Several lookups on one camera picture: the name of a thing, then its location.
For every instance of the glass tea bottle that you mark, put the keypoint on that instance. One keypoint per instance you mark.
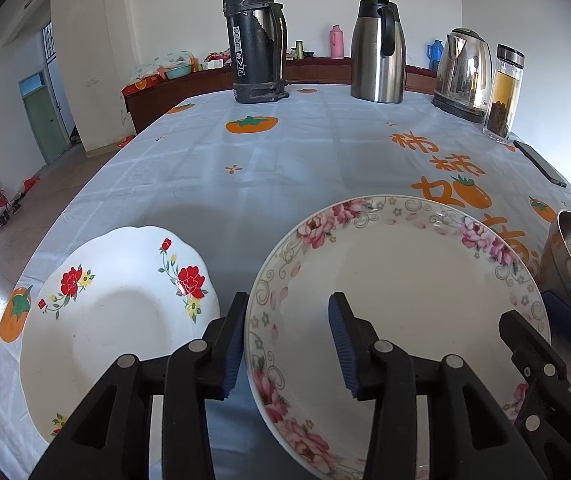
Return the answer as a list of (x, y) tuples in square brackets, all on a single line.
[(503, 95)]

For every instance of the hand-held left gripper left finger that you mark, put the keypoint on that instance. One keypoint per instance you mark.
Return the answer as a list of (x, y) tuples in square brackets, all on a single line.
[(233, 355)]

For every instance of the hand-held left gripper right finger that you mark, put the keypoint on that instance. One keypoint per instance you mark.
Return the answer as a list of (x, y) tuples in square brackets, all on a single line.
[(343, 355)]

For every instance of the steel electric kettle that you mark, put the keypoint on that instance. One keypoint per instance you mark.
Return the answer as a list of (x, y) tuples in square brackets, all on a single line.
[(463, 75)]

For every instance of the white tablecloth with orange fruits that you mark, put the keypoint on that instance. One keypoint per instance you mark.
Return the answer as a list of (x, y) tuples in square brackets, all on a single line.
[(215, 200)]

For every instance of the window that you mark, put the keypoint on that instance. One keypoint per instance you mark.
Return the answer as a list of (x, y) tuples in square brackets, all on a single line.
[(50, 42)]

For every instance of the white plastic bag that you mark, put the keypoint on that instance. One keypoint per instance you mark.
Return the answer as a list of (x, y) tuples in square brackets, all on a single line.
[(160, 62)]

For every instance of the white plate with red flowers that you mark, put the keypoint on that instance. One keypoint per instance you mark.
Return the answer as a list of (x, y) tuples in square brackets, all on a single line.
[(105, 320)]

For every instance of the green cup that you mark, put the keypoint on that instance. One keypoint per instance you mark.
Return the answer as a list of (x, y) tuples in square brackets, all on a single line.
[(299, 50)]

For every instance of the colourful cloth pile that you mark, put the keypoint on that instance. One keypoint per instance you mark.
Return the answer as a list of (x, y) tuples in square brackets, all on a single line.
[(218, 55)]

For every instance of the blue thermos flask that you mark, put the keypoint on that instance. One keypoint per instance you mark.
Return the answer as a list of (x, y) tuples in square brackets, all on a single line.
[(435, 56)]

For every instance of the teal basin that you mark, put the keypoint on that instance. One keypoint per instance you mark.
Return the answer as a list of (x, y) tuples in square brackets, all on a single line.
[(178, 71)]

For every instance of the black smartphone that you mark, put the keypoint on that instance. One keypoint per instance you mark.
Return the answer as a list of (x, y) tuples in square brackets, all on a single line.
[(540, 164)]

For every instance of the green door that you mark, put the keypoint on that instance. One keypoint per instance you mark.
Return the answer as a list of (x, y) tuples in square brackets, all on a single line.
[(45, 125)]

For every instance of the black and steel thermos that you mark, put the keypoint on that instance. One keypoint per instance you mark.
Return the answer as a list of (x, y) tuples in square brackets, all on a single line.
[(253, 40)]

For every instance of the dark wooden sideboard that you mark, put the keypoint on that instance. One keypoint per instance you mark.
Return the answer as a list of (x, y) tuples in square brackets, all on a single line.
[(205, 84)]

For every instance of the pink thermos flask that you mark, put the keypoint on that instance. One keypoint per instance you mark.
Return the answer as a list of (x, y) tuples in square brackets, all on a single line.
[(336, 42)]

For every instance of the red plastic bag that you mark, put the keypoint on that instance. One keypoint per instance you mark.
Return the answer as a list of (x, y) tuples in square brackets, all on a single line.
[(31, 185)]

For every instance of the orange box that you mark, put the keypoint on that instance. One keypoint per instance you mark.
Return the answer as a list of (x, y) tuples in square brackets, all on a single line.
[(148, 82)]

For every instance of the plate with pink floral rim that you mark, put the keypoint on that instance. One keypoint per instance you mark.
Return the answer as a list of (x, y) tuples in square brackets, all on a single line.
[(405, 280)]

